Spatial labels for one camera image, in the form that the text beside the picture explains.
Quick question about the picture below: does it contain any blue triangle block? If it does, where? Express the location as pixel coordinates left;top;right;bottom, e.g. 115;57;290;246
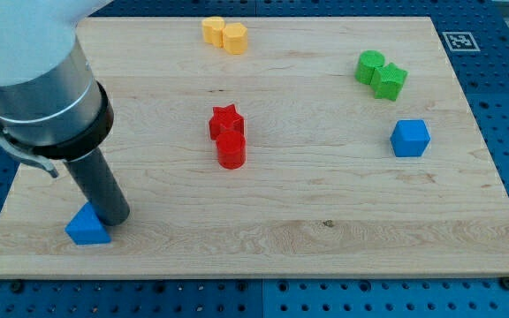
65;202;111;245

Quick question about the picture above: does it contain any yellow heart block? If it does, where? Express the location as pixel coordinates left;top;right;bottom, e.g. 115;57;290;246
201;16;225;48

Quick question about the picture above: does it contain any wooden board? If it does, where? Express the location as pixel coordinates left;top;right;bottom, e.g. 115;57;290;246
0;17;509;280

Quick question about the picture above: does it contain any red cylinder block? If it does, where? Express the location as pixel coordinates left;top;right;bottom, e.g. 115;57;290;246
216;131;246;170

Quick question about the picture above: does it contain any white fiducial marker tag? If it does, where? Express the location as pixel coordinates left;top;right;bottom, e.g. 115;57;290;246
443;31;480;52

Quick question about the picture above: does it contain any green cylinder block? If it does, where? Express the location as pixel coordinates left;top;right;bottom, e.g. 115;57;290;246
355;50;385;85

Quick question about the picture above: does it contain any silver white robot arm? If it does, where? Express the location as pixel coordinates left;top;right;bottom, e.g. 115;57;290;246
0;0;113;177

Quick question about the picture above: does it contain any green star block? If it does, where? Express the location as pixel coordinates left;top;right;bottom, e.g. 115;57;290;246
370;63;408;101

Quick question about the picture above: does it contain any blue cube block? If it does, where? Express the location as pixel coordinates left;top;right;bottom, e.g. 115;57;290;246
390;119;430;157

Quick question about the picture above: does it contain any yellow hexagon block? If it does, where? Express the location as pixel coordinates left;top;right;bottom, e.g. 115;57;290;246
223;22;248;55

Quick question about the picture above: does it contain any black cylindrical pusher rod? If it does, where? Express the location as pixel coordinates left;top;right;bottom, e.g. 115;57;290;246
65;148;130;226

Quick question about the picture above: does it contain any red star block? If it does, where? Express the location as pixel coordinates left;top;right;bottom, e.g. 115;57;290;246
209;103;245;140

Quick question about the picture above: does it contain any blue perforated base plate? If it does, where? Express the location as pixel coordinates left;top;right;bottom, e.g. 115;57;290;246
0;0;509;317

